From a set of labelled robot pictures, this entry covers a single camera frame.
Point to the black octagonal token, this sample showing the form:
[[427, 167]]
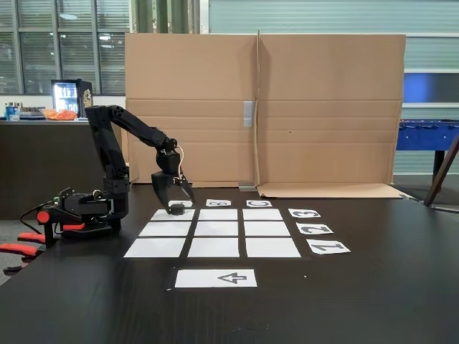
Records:
[[176, 210]]

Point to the paper sheet letter B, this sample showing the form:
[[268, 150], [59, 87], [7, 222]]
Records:
[[208, 205]]

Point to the grey tape piece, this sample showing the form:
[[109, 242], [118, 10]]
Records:
[[247, 187]]

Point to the paper sheet letter C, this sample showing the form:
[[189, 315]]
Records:
[[249, 205]]

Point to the white arrow paper sheet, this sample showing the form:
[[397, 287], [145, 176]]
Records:
[[193, 278]]

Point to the grey tape strip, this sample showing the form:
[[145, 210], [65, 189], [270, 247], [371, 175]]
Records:
[[249, 114]]

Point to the paper sheet number 3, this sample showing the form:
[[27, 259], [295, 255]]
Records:
[[292, 216]]

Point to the black mini fridge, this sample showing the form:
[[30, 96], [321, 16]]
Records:
[[80, 95]]

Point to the black clamp with orange knob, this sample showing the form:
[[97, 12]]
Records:
[[43, 216]]

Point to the orange snack bag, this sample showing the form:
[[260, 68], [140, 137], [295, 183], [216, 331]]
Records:
[[59, 114]]

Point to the paper sheet number 2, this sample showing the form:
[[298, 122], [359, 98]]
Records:
[[303, 232]]

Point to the dark counter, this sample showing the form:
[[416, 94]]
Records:
[[36, 161]]

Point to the paper sheet number 1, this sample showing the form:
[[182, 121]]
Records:
[[315, 251]]

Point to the dark tray of items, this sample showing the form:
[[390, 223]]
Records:
[[32, 112]]

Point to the brown cardboard panel with flap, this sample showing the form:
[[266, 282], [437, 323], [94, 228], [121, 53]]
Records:
[[330, 89]]

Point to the blue foosball table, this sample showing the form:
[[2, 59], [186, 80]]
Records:
[[423, 138]]

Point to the brown wooden leg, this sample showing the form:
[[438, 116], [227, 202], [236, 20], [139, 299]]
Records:
[[441, 172]]

